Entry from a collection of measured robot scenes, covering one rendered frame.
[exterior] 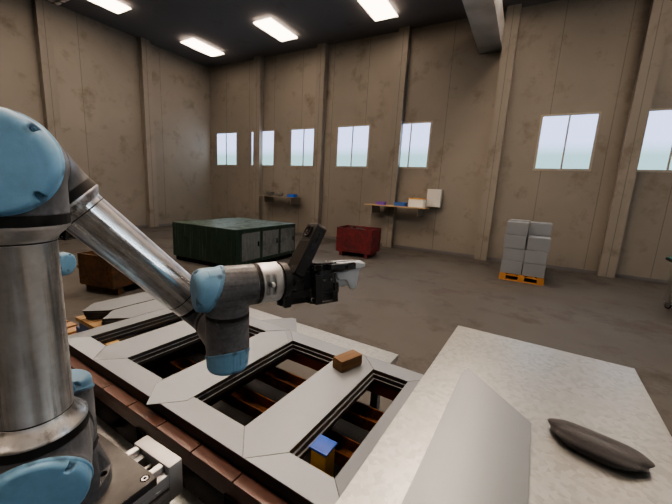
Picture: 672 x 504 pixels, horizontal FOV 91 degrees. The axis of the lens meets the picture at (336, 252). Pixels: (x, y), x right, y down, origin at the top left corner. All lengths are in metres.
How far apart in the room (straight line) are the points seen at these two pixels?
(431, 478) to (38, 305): 0.71
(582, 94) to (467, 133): 2.48
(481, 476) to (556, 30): 10.01
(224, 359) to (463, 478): 0.52
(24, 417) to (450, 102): 10.03
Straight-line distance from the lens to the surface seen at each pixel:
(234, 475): 1.14
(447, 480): 0.80
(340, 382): 1.41
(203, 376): 1.48
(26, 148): 0.50
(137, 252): 0.67
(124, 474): 0.89
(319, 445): 1.11
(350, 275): 0.71
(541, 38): 10.34
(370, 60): 11.34
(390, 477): 0.81
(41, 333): 0.56
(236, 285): 0.58
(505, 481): 0.85
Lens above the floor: 1.61
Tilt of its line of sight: 11 degrees down
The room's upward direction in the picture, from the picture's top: 3 degrees clockwise
